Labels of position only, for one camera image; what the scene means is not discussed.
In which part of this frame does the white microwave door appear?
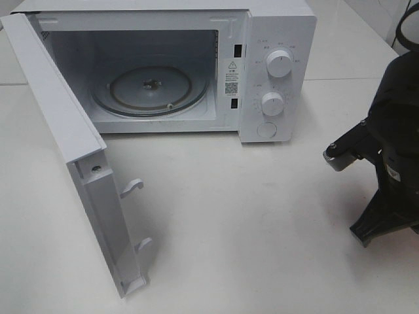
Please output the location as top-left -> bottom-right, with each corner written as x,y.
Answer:
1,13 -> 152,298

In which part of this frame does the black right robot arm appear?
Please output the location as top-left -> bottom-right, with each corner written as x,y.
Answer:
350,52 -> 418,247

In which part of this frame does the white round door button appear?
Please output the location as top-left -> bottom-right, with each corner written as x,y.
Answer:
257,122 -> 277,138

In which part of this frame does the white microwave oven body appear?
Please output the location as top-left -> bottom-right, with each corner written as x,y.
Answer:
8,1 -> 317,143

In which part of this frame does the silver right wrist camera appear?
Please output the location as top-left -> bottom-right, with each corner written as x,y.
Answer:
323,119 -> 382,171

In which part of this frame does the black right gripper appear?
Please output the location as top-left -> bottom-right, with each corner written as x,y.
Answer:
350,143 -> 418,247

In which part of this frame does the white warning label sticker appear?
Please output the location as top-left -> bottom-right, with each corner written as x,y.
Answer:
221,58 -> 243,96

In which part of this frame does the white upper microwave knob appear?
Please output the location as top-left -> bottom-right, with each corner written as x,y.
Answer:
266,49 -> 293,78

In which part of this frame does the white lower microwave knob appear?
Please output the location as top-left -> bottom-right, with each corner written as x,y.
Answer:
261,92 -> 285,116

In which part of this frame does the white microwave knob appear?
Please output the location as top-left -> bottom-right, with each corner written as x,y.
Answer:
266,49 -> 293,78
261,92 -> 285,116

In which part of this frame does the glass microwave turntable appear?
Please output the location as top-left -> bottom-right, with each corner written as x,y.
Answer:
91,65 -> 210,118

